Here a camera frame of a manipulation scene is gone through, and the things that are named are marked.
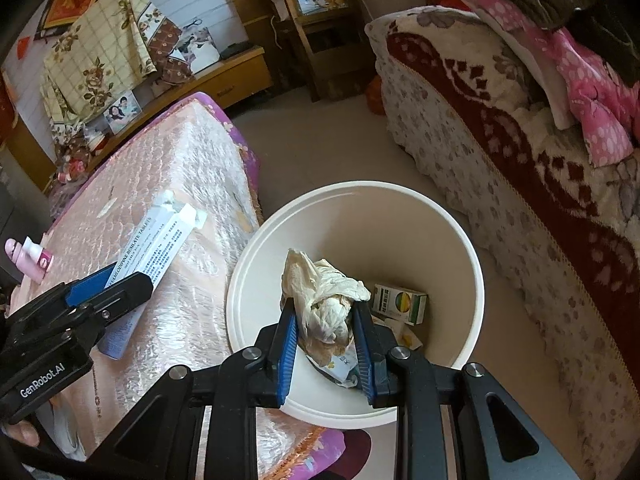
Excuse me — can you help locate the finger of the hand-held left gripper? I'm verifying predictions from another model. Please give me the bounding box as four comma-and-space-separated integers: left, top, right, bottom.
59, 265, 118, 311
80, 271, 154, 333

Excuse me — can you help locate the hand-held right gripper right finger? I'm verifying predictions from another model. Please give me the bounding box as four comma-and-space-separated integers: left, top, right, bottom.
351, 302, 576, 480

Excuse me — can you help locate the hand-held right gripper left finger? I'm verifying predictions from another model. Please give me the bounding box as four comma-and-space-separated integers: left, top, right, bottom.
100, 305, 301, 480

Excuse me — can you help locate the white green wrapper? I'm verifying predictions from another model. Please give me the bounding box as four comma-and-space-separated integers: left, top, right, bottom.
305, 345, 361, 388

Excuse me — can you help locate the long white blue box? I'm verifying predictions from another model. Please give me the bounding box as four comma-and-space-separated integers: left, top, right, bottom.
97, 191, 208, 360

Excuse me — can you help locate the white green olive box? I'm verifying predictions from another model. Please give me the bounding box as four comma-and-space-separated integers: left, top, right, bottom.
371, 282, 429, 327

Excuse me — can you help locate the beige tissue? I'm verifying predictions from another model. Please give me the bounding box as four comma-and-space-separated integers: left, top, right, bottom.
280, 248, 372, 361

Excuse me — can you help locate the white round bucket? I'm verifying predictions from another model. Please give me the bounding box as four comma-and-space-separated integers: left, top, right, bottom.
226, 181, 486, 431

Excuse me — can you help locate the person's left hand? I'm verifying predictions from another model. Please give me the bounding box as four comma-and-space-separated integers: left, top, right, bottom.
0, 420, 41, 448

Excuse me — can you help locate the yellow white paper scrap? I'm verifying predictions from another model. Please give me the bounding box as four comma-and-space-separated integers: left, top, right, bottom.
390, 320, 423, 351

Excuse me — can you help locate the pink quilted table cover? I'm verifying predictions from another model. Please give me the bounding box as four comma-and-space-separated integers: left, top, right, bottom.
10, 92, 373, 480

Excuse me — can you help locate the framed photo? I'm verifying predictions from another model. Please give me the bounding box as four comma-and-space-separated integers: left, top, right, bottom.
102, 89, 142, 133

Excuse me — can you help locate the cream floral cloth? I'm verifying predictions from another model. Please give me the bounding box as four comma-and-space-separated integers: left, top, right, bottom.
40, 0, 163, 123

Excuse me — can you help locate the wooden cabinet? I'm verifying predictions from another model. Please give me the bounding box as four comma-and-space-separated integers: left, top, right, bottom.
5, 45, 273, 181

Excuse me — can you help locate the brown floral cloth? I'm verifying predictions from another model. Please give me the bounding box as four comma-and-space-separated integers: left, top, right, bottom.
147, 17, 196, 86

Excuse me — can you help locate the orange bag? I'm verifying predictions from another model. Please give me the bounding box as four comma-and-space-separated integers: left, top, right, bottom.
365, 77, 388, 116

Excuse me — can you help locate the wooden chair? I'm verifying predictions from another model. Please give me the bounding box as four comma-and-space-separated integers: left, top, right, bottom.
252, 0, 373, 101

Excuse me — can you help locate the pink dotted garment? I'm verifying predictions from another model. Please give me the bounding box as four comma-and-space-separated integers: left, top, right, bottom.
447, 0, 640, 166

